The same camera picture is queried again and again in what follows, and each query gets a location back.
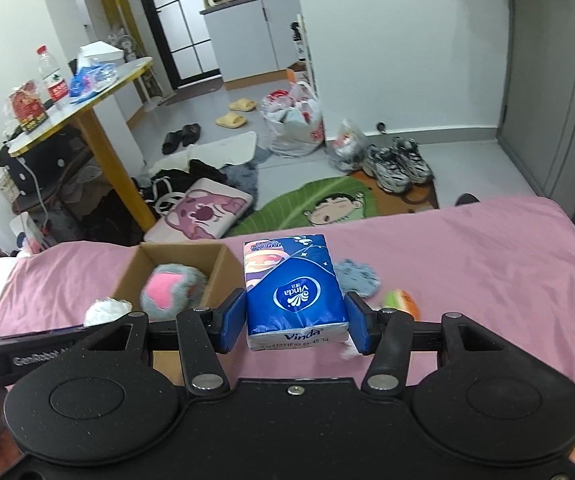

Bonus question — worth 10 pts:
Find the water bottle red label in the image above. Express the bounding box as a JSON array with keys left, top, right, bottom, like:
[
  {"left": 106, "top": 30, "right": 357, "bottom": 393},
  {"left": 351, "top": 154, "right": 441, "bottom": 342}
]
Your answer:
[{"left": 37, "top": 46, "right": 69, "bottom": 107}]

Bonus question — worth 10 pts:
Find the pink bed sheet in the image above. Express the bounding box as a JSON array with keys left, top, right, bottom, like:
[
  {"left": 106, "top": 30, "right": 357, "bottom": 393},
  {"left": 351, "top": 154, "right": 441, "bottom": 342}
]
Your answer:
[{"left": 0, "top": 197, "right": 575, "bottom": 382}]

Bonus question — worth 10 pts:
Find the yellow slipper far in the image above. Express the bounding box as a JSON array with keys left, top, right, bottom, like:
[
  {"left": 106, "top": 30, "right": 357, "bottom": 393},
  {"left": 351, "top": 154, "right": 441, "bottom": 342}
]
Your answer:
[{"left": 229, "top": 98, "right": 257, "bottom": 113}]

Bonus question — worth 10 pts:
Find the large white plastic bag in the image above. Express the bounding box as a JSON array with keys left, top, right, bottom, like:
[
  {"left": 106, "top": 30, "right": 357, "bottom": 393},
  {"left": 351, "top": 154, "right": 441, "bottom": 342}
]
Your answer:
[{"left": 260, "top": 81, "right": 325, "bottom": 157}]

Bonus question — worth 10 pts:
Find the blue denim fabric toy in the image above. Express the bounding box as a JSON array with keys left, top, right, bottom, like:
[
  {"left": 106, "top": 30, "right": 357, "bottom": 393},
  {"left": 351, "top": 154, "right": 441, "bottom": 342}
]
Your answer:
[{"left": 334, "top": 259, "right": 381, "bottom": 298}]

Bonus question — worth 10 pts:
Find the brown cardboard box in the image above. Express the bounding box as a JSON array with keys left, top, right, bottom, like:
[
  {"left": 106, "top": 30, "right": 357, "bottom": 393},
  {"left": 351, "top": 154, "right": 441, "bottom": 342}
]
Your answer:
[{"left": 112, "top": 242, "right": 244, "bottom": 321}]

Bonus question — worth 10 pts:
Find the blue Vinda tissue pack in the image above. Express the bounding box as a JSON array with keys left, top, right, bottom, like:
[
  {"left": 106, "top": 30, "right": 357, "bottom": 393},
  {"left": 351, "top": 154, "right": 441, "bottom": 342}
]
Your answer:
[{"left": 244, "top": 234, "right": 349, "bottom": 351}]

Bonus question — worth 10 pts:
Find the small clear plastic bag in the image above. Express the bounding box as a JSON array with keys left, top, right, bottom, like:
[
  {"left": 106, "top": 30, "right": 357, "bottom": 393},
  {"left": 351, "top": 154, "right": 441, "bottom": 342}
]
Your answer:
[{"left": 327, "top": 118, "right": 368, "bottom": 174}]

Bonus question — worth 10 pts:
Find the black shoe by bed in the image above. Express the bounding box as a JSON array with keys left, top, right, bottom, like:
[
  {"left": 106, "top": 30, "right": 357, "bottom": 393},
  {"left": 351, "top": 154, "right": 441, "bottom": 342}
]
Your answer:
[{"left": 455, "top": 193, "right": 479, "bottom": 206}]

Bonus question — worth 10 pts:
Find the crumpled white tissue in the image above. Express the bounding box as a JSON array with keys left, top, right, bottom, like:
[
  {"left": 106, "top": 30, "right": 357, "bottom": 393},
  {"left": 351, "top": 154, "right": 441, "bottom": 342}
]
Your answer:
[{"left": 83, "top": 298, "right": 132, "bottom": 327}]

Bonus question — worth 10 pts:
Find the yellow table leg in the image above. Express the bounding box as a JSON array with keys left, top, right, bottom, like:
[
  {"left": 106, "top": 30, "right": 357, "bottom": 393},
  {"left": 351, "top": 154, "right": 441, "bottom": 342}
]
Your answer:
[{"left": 74, "top": 108, "right": 156, "bottom": 232}]

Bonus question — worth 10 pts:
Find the grey pink plush paw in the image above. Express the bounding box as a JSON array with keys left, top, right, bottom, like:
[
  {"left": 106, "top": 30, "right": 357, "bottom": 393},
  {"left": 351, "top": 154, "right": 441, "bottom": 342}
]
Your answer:
[{"left": 140, "top": 263, "right": 208, "bottom": 322}]

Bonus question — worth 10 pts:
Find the white kitchen cabinet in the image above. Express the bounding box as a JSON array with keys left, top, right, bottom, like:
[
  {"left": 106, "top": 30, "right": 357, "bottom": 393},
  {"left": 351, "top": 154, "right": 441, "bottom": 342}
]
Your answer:
[{"left": 202, "top": 0, "right": 301, "bottom": 82}]

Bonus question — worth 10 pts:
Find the black white tote bag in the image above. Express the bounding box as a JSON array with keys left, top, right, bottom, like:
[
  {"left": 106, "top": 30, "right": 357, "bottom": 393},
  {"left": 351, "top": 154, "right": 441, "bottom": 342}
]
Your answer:
[{"left": 133, "top": 159, "right": 228, "bottom": 219}]

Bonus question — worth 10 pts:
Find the grey fluffy rug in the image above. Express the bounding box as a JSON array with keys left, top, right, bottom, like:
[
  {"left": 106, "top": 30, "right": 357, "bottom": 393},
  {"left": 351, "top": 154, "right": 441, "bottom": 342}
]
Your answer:
[{"left": 220, "top": 146, "right": 271, "bottom": 207}]

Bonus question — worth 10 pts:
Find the red snack bag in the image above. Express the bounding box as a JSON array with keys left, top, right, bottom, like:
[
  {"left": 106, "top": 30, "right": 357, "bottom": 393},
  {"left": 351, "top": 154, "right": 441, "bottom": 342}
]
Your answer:
[{"left": 8, "top": 79, "right": 48, "bottom": 133}]

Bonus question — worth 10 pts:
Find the grey sneaker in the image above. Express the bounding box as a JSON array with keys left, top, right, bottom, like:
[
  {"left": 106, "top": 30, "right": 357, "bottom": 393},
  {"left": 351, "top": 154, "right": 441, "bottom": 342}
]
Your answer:
[
  {"left": 361, "top": 144, "right": 411, "bottom": 195},
  {"left": 393, "top": 138, "right": 434, "bottom": 185}
]

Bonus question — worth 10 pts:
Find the grey right sneaker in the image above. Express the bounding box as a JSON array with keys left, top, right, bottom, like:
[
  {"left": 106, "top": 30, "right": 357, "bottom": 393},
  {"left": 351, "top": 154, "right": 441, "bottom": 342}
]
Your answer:
[{"left": 393, "top": 138, "right": 434, "bottom": 185}]

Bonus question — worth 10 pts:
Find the black slipper left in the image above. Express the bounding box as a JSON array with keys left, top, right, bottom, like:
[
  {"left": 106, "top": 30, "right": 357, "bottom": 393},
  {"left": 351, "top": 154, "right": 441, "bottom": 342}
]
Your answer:
[{"left": 161, "top": 130, "right": 183, "bottom": 155}]

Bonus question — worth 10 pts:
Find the grey wardrobe cabinet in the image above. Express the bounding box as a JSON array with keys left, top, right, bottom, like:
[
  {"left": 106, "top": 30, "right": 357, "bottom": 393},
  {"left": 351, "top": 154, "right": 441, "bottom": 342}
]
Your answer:
[{"left": 498, "top": 0, "right": 575, "bottom": 216}]

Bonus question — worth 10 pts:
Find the black slipper right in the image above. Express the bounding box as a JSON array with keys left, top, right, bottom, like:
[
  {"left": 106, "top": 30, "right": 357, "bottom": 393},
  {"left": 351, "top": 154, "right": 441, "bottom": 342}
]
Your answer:
[{"left": 181, "top": 124, "right": 202, "bottom": 148}]

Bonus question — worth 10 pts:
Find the black slipper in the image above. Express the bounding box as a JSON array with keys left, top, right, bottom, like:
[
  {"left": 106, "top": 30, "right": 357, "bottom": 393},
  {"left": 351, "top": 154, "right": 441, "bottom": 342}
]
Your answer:
[
  {"left": 181, "top": 124, "right": 202, "bottom": 148},
  {"left": 161, "top": 130, "right": 183, "bottom": 155}
]

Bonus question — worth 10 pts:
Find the yellow slipper near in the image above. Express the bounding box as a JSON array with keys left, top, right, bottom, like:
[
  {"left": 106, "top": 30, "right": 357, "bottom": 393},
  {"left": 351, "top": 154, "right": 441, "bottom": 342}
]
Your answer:
[{"left": 216, "top": 112, "right": 247, "bottom": 129}]

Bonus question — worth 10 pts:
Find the yellow slipper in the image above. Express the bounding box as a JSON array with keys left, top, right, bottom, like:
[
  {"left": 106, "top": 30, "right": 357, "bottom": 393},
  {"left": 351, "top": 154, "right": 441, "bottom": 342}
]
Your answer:
[
  {"left": 229, "top": 98, "right": 257, "bottom": 113},
  {"left": 216, "top": 112, "right": 247, "bottom": 129}
]

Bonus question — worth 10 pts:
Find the pink bear laptop bag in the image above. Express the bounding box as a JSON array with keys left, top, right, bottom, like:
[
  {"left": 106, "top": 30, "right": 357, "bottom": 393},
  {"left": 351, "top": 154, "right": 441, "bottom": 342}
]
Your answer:
[{"left": 144, "top": 178, "right": 252, "bottom": 244}]

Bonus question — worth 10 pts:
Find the green orange plush toy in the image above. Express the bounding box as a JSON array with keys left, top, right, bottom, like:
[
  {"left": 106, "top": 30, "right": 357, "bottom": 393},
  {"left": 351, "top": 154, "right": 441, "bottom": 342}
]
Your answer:
[{"left": 383, "top": 289, "right": 421, "bottom": 321}]

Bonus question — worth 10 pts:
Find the white floor mat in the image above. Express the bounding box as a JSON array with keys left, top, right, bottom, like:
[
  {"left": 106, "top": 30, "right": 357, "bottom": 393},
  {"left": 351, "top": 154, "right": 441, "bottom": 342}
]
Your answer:
[{"left": 148, "top": 131, "right": 258, "bottom": 177}]

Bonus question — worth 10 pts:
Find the grey left sneaker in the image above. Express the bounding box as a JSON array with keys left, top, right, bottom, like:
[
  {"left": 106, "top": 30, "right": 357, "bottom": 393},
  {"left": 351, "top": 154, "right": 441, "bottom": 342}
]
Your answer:
[{"left": 361, "top": 144, "right": 411, "bottom": 195}]

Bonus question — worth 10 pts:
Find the green leaf cartoon rug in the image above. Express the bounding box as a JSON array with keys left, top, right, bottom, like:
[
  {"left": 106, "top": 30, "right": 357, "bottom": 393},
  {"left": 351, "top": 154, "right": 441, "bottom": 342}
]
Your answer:
[{"left": 225, "top": 172, "right": 439, "bottom": 237}]

